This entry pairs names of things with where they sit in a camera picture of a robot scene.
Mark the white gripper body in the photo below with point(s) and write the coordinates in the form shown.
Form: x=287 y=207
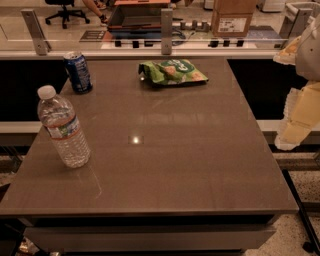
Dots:
x=309 y=56

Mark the cardboard box with label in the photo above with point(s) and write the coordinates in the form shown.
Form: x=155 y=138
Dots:
x=232 y=18

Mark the person's leg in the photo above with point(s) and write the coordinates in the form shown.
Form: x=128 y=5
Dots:
x=97 y=7

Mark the left metal glass bracket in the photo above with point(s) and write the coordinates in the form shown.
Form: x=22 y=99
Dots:
x=41 y=45

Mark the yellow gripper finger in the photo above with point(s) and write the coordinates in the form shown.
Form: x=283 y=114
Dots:
x=287 y=55
x=301 y=115

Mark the clear plastic water bottle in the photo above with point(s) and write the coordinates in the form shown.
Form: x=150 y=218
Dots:
x=58 y=117

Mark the right metal glass bracket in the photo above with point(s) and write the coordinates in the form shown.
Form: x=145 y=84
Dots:
x=298 y=16

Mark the blue soda can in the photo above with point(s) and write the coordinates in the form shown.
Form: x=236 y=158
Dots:
x=76 y=66

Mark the green rice chip bag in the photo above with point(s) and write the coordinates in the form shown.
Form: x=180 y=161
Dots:
x=171 y=72

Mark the orange open crate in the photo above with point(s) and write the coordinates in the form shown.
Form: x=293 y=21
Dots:
x=137 y=15

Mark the brown table frame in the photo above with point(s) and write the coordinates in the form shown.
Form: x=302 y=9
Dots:
x=160 y=238

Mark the black office chair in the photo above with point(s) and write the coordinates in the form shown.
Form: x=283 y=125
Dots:
x=64 y=13

